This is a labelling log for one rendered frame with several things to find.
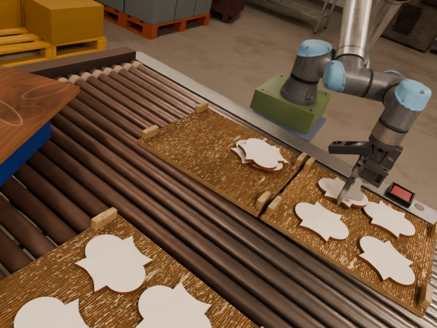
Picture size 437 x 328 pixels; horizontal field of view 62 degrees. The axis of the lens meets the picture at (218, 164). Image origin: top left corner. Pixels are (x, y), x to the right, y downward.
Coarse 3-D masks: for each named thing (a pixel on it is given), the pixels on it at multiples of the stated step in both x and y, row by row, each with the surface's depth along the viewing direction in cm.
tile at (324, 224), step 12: (300, 204) 96; (312, 204) 97; (300, 216) 92; (312, 216) 93; (324, 216) 94; (336, 216) 96; (312, 228) 90; (324, 228) 91; (336, 228) 92; (324, 240) 88; (336, 240) 89
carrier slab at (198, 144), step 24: (192, 120) 120; (216, 120) 124; (144, 144) 104; (168, 144) 106; (192, 144) 109; (216, 144) 112; (192, 168) 100; (216, 168) 102; (240, 168) 105; (288, 168) 111; (216, 192) 96; (240, 192) 96; (264, 192) 99
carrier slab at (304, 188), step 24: (312, 168) 114; (288, 192) 101; (312, 192) 104; (264, 216) 91; (288, 216) 93; (360, 216) 100; (408, 216) 105; (312, 240) 88; (384, 240) 94; (408, 240) 96; (432, 240) 98; (336, 264) 85; (360, 264) 85; (384, 288) 81; (408, 288) 82
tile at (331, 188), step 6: (324, 180) 108; (330, 180) 108; (336, 180) 109; (318, 186) 106; (324, 186) 105; (330, 186) 106; (336, 186) 106; (342, 186) 107; (324, 192) 104; (330, 192) 103; (336, 192) 103; (330, 198) 102; (336, 198) 101; (348, 198) 102; (366, 198) 103; (342, 204) 100; (348, 204) 99; (354, 204) 100; (360, 204) 100; (366, 204) 101
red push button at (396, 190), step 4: (392, 188) 117; (396, 188) 117; (400, 188) 117; (392, 192) 115; (396, 192) 115; (400, 192) 116; (404, 192) 116; (408, 192) 117; (400, 196) 114; (404, 196) 114; (408, 196) 115; (408, 200) 113
